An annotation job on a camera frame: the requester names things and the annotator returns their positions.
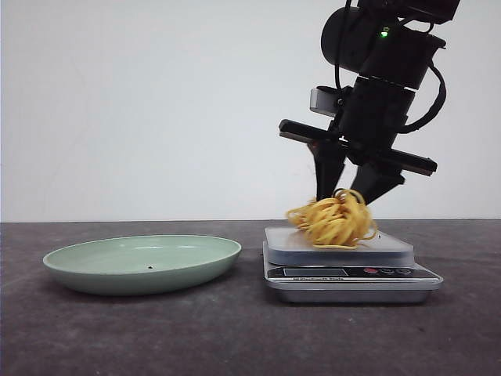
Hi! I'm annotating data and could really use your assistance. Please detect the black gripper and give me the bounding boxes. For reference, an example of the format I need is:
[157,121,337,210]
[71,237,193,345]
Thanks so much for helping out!
[279,78,437,204]

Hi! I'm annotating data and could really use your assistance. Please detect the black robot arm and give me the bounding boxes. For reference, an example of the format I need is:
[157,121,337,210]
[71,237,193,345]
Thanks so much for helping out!
[279,1,458,203]

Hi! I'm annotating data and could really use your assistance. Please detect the silver digital kitchen scale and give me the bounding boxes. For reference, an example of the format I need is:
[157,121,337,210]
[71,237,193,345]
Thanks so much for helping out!
[263,226,443,303]

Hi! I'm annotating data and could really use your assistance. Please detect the light green oval plate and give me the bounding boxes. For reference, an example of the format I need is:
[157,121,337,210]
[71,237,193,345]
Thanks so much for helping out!
[42,234,242,296]

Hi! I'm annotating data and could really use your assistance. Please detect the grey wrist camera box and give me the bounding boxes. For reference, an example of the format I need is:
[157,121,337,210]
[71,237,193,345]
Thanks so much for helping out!
[309,86,344,118]

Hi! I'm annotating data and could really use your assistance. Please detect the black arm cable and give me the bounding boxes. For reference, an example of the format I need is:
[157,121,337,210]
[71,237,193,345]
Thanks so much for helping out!
[402,62,448,135]

